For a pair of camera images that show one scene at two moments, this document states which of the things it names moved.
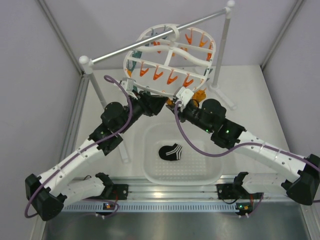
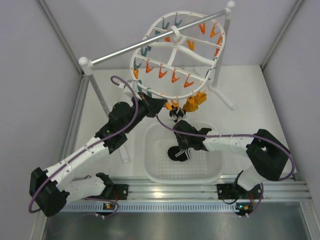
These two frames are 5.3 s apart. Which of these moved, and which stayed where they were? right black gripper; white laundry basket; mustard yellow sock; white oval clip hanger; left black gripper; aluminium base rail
Moved: right black gripper; mustard yellow sock; white oval clip hanger
Stayed: left black gripper; white laundry basket; aluminium base rail
